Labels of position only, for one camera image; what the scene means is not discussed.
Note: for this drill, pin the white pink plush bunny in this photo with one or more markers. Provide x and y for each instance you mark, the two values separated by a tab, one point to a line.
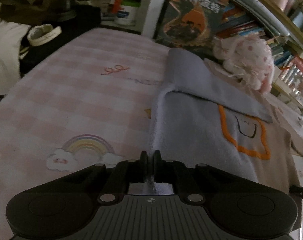
251	57

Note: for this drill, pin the lavender and beige sweatshirt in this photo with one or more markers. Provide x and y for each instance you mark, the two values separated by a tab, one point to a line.
191	130

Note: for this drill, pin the olive green cloth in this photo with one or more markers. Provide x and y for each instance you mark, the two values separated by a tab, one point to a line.
29	2

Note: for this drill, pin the large dragon cover book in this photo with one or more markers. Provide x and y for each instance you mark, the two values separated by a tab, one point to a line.
189	22

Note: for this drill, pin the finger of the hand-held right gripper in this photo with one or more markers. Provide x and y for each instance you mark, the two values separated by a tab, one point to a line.
301	192

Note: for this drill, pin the row of decorated tape tubes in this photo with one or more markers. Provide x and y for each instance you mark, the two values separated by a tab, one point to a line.
299	80

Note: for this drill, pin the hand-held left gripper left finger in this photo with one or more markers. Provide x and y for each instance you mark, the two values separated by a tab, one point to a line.
143	166

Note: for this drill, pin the row of books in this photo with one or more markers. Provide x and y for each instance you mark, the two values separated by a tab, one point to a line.
241	22

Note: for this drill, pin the pink cartoon desk mat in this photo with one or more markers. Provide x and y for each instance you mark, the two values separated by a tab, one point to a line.
66	92

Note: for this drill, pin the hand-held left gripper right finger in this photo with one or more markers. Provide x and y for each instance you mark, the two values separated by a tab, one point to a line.
158	166

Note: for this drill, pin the white cloth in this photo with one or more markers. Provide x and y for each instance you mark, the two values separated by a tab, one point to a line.
4	45

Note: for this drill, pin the white container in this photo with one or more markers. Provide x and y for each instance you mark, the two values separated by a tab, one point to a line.
125	16

